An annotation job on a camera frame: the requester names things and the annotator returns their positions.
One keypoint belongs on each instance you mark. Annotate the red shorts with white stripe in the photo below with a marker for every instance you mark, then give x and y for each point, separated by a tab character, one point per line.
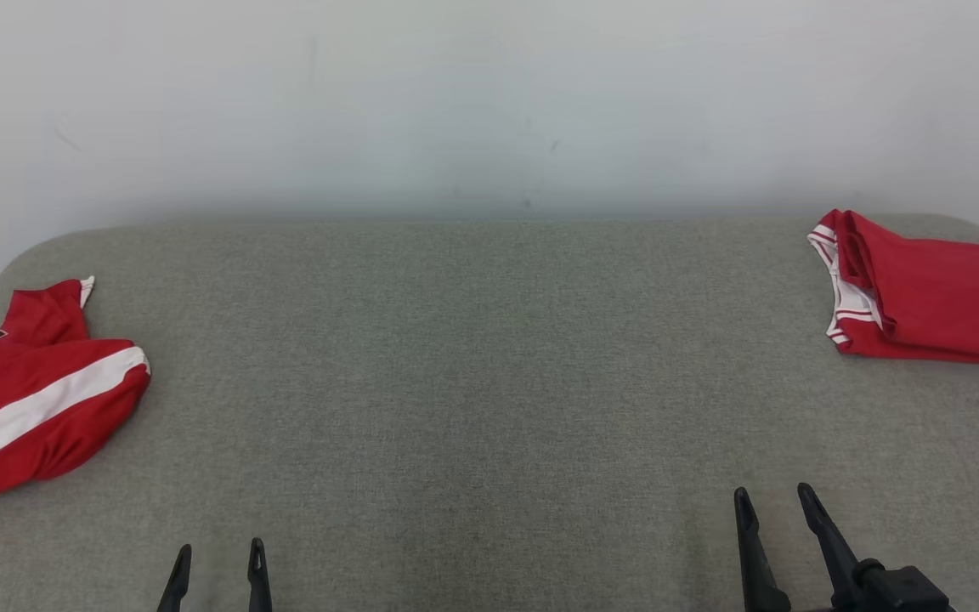
39	433

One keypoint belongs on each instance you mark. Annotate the red Bulls basketball jersey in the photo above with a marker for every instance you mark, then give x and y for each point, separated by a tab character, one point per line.
940	297

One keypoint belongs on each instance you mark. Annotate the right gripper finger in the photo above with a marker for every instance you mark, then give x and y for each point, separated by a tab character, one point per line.
757	569
834	552

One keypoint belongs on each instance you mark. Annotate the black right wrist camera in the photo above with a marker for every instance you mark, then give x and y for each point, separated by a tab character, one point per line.
906	591

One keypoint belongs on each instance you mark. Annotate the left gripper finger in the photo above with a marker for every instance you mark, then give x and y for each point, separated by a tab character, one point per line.
178	586
259	586

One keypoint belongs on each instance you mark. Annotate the grey fabric sofa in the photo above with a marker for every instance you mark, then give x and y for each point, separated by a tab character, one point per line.
472	408

